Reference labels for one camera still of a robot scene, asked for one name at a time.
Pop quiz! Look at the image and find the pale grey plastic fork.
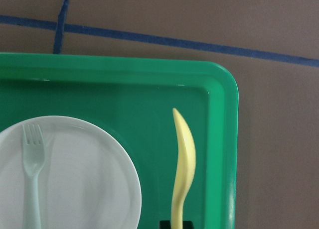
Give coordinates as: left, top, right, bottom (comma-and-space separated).
22, 124, 45, 229

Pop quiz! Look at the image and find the yellow plastic spoon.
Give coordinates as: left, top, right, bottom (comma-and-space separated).
170, 108, 196, 229

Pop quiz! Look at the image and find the white round plate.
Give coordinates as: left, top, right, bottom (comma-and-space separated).
0, 116, 142, 229

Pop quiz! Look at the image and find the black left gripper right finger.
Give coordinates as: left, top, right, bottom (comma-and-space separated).
182, 221, 194, 229

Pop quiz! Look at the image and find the green plastic tray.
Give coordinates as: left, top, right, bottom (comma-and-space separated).
0, 53, 238, 229

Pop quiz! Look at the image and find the brown paper table cover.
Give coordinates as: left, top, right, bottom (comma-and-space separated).
0, 0, 319, 229

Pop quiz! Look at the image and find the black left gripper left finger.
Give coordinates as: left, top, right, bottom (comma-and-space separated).
159, 220, 171, 229

